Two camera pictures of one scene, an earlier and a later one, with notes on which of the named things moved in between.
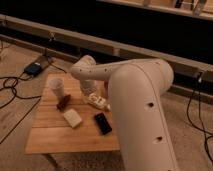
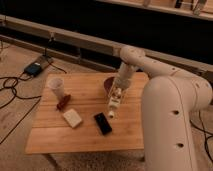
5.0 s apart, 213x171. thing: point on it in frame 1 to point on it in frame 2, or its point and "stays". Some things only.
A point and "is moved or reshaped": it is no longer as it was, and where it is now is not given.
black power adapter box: x=33 y=69 stays
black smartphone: x=103 y=123 stays
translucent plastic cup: x=57 y=87 stays
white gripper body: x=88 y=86 to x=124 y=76
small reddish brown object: x=63 y=103 stays
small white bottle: x=98 y=101 is moved or reshaped
